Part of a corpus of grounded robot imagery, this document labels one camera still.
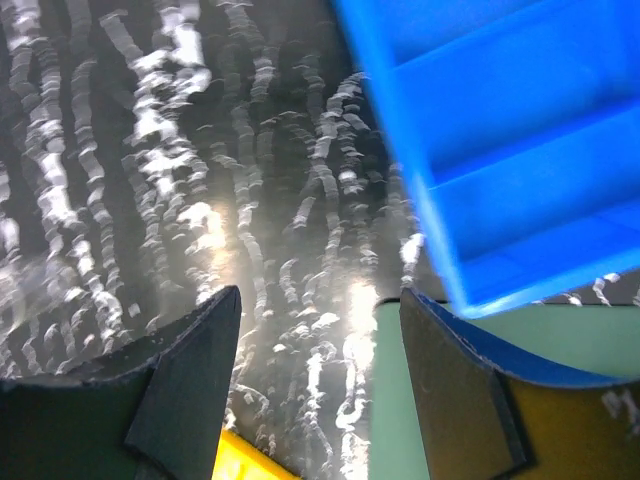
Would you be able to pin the blue plastic compartment bin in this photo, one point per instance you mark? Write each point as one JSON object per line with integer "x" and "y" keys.
{"x": 516, "y": 127}

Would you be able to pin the yellow test tube rack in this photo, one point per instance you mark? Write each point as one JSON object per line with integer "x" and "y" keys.
{"x": 237, "y": 459}

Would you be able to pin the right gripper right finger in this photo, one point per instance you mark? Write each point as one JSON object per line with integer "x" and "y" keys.
{"x": 488, "y": 409}

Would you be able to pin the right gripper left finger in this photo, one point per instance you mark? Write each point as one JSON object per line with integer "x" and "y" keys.
{"x": 153, "y": 409}

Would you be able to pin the green mat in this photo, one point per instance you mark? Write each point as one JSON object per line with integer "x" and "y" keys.
{"x": 603, "y": 340}

